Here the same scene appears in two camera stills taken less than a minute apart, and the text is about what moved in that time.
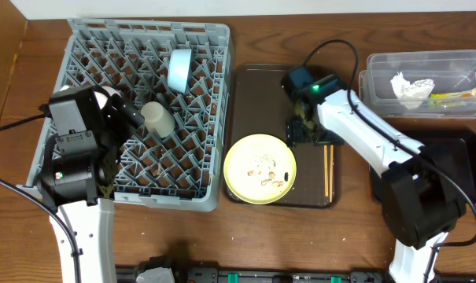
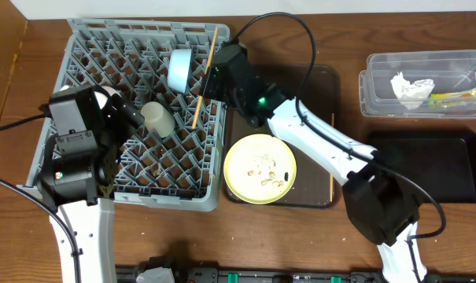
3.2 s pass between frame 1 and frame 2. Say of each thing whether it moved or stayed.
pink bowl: stayed
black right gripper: moved
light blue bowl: stayed
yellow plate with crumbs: stayed
